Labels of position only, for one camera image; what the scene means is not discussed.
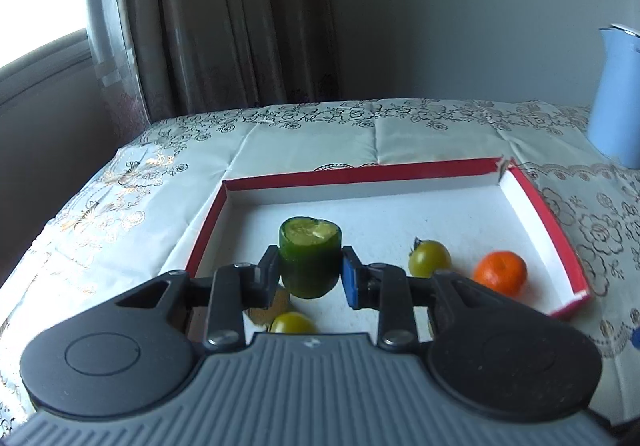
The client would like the blue electric kettle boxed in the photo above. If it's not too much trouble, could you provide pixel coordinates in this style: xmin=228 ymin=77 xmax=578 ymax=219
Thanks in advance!
xmin=587 ymin=24 xmax=640 ymax=170

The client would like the window frame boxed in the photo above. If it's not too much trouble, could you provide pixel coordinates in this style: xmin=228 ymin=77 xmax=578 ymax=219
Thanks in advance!
xmin=1 ymin=29 xmax=91 ymax=105

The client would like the small green tomato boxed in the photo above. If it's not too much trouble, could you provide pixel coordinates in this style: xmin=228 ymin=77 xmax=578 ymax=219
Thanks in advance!
xmin=269 ymin=312 xmax=317 ymax=334

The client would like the brown curtain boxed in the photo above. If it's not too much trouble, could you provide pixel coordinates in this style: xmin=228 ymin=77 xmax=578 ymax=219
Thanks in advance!
xmin=87 ymin=0 xmax=340 ymax=138

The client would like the green cucumber chunk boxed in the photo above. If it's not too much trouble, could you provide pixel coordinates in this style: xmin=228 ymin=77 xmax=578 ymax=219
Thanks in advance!
xmin=279 ymin=216 xmax=342 ymax=299

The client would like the red cardboard tray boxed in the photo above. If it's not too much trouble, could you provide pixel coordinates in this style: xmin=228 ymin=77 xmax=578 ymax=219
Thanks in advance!
xmin=186 ymin=158 xmax=591 ymax=317

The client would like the dark sugarcane piece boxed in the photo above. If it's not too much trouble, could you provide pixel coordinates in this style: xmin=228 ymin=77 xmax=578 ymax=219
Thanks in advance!
xmin=246 ymin=286 xmax=291 ymax=327

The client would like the large orange mandarin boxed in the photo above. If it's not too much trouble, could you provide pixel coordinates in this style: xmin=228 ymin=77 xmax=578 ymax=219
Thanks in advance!
xmin=472 ymin=251 xmax=528 ymax=298

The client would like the floral tablecloth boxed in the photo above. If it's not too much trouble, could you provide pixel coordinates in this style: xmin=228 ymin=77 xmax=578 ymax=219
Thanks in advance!
xmin=1 ymin=98 xmax=639 ymax=434

